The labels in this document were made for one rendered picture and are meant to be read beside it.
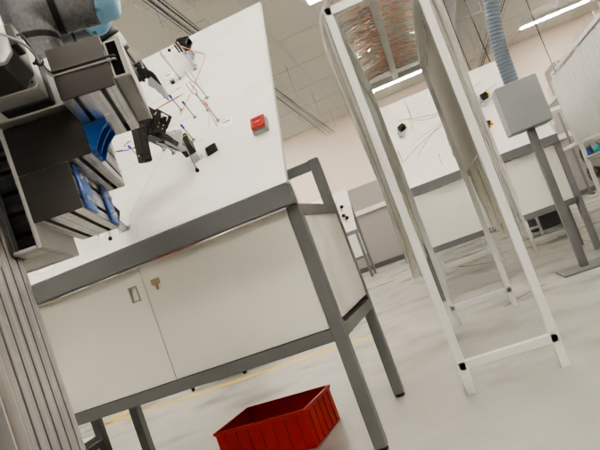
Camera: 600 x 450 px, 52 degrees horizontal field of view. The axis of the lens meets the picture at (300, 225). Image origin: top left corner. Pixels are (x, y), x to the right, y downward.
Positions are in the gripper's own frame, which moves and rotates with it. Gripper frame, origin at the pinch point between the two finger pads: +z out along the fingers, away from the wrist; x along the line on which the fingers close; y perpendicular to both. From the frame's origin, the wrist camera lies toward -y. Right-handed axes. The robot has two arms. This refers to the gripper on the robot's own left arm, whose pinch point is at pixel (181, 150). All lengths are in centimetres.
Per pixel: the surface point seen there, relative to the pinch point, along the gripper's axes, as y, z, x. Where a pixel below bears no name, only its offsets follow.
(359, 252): 174, 699, 528
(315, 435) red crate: -77, 76, -13
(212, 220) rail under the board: -18.7, 13.7, -7.1
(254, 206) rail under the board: -12.4, 18.9, -19.2
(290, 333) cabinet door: -47, 41, -25
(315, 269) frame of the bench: -26, 38, -32
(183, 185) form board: -6.6, 11.0, 11.3
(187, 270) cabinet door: -34.2, 17.5, 4.6
